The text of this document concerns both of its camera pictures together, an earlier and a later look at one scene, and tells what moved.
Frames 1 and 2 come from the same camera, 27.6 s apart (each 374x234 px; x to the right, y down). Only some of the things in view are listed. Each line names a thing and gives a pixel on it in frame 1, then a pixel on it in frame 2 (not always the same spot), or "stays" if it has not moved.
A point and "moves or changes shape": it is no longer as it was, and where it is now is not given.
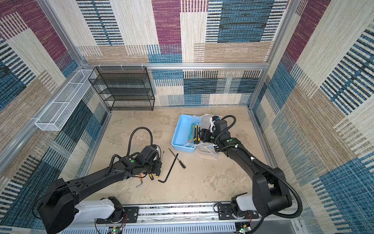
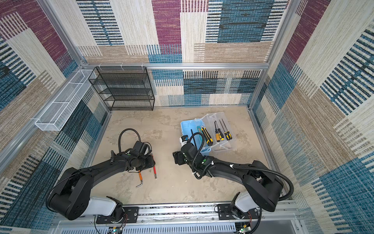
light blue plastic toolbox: x=180 y=137 moves or changes shape
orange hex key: x=141 y=179 stays
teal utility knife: x=192 y=135 moves or changes shape
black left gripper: x=158 y=165 to x=150 y=163
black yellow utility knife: x=197 y=139 moves or changes shape
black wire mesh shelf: x=124 y=88 stays
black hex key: x=170 y=169 to x=194 y=141
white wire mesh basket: x=54 y=117 stays
